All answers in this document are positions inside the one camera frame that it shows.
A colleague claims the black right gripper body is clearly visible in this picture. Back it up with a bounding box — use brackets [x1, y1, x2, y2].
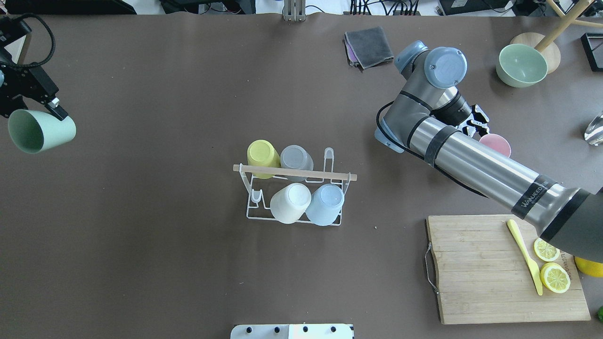
[431, 92, 475, 129]

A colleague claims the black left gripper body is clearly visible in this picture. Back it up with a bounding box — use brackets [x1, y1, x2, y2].
[0, 64, 59, 118]

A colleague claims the pink cup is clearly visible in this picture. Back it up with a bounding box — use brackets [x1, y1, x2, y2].
[479, 133, 511, 157]

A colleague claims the green cup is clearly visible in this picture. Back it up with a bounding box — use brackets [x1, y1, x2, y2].
[7, 109, 77, 154]

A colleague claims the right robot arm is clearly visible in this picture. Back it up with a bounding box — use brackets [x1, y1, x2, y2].
[375, 40, 603, 262]

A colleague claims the light blue cup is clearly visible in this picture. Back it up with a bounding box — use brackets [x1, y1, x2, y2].
[305, 184, 345, 226]

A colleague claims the grey cup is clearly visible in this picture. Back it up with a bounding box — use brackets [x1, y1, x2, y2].
[280, 145, 314, 171]

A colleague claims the white cup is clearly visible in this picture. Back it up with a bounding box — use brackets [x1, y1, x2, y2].
[270, 183, 311, 225]

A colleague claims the yellow cup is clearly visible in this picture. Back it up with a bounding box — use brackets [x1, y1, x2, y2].
[247, 139, 281, 168]

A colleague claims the green bowl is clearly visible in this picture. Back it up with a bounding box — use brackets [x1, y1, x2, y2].
[496, 44, 548, 88]

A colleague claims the wooden mug tree stand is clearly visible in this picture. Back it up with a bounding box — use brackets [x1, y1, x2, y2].
[510, 0, 603, 74]

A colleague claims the grey cloth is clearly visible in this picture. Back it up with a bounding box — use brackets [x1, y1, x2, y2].
[344, 26, 393, 69]

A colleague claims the glass mug on stand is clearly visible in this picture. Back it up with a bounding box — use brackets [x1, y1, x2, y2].
[584, 111, 603, 146]

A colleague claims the purple cloth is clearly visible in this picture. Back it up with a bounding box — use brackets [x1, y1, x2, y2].
[344, 39, 359, 67]

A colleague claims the lemon half upper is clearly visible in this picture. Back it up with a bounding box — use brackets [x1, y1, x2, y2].
[533, 238, 561, 262]

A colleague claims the lemon half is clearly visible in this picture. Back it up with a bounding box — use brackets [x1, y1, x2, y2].
[533, 238, 561, 262]
[540, 262, 571, 294]

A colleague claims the bamboo cutting board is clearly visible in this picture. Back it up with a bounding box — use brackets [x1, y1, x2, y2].
[426, 214, 591, 324]

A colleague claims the yellow plastic knife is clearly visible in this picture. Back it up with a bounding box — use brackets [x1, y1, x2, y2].
[506, 219, 544, 296]

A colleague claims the lemon half lower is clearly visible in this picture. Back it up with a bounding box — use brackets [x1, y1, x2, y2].
[540, 262, 571, 294]

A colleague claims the whole lemon near board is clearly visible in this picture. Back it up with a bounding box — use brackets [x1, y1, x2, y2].
[574, 256, 603, 278]

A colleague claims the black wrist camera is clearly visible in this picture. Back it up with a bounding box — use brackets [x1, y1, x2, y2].
[0, 16, 32, 48]

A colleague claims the white wire cup rack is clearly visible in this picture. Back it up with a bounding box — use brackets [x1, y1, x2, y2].
[233, 147, 357, 226]

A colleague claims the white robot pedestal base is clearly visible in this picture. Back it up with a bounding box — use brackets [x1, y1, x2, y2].
[230, 323, 355, 339]

